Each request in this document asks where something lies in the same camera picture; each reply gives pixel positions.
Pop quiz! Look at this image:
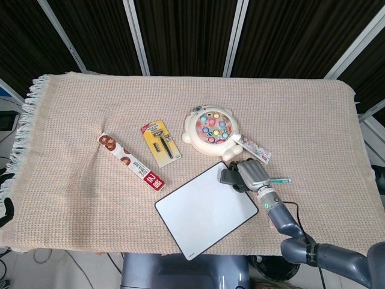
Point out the white printed tube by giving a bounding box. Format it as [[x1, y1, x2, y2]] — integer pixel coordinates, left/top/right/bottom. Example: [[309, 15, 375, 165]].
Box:
[[230, 134, 272, 165]]

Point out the dark partition panel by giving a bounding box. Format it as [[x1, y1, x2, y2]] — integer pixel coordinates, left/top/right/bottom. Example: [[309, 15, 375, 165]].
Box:
[[0, 0, 82, 97], [134, 0, 238, 78], [339, 45, 385, 115], [231, 0, 385, 79], [46, 0, 142, 76]]

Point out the yellow razor blister pack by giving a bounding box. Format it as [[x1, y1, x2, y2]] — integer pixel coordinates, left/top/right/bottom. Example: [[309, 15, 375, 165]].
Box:
[[140, 120, 182, 169]]

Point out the silver aluminium frame post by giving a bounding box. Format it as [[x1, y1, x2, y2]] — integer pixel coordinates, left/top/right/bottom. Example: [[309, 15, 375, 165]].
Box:
[[221, 0, 250, 78], [122, 0, 151, 76], [324, 13, 385, 79], [37, 0, 90, 73]]

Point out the beige waffle tablecloth with fringe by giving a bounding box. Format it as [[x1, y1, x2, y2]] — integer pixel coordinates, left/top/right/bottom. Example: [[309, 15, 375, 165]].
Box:
[[0, 71, 377, 266]]

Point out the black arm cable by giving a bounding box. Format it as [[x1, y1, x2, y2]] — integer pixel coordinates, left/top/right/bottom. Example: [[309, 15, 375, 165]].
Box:
[[282, 200, 328, 289]]

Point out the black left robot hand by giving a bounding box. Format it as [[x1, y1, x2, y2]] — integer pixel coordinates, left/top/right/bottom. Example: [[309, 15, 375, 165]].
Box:
[[0, 168, 16, 228]]

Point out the cream fishing game toy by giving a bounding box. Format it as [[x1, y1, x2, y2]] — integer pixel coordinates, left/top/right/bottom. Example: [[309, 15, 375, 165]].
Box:
[[182, 104, 243, 161]]

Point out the black framed whiteboard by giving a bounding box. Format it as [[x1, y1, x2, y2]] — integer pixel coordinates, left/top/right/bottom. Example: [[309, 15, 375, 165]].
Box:
[[154, 161, 259, 261]]

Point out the black round object on floor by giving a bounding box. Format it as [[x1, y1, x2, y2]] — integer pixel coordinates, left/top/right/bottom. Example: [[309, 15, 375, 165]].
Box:
[[249, 255, 298, 283]]

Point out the black whiteboard eraser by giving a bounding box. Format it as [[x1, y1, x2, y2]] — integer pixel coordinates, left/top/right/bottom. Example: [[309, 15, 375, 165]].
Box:
[[220, 168, 242, 186]]

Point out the black monitor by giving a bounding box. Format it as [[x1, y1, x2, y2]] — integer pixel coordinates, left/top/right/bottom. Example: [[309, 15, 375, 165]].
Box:
[[0, 110, 19, 132]]

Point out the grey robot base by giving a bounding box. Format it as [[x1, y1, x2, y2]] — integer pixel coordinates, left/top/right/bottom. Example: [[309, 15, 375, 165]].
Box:
[[120, 252, 252, 289]]

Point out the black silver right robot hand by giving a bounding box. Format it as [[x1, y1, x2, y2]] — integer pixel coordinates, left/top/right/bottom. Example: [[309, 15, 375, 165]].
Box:
[[230, 156, 271, 194]]

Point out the long baking paper box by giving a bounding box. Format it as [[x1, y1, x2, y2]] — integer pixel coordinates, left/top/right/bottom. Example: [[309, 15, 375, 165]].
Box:
[[97, 132, 166, 193]]

